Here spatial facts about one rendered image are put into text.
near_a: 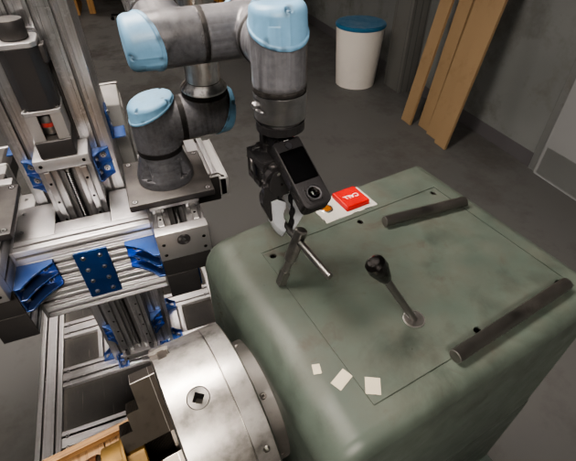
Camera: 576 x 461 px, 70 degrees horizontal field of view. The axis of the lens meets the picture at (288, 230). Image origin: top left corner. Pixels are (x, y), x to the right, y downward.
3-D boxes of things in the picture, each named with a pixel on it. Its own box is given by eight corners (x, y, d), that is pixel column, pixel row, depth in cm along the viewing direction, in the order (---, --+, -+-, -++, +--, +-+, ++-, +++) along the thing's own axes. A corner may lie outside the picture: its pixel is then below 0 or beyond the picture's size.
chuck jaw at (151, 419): (187, 407, 74) (165, 348, 71) (194, 421, 69) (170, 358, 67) (124, 439, 70) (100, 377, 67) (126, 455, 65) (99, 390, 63)
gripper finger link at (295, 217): (291, 211, 78) (288, 171, 71) (307, 230, 74) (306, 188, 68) (276, 218, 77) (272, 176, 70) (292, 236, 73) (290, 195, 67)
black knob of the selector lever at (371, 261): (378, 269, 63) (384, 246, 60) (393, 283, 61) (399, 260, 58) (357, 278, 61) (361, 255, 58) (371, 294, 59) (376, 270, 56)
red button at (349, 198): (353, 192, 96) (354, 185, 95) (368, 206, 92) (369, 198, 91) (331, 199, 94) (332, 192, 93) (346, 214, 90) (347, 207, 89)
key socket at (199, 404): (185, 412, 62) (183, 407, 59) (192, 390, 64) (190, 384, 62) (207, 417, 62) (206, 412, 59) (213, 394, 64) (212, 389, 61)
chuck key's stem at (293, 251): (288, 287, 74) (310, 232, 68) (278, 288, 72) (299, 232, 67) (282, 279, 75) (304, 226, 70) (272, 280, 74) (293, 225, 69)
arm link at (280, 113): (317, 93, 56) (263, 106, 53) (315, 124, 59) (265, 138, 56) (290, 75, 61) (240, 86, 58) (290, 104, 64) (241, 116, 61)
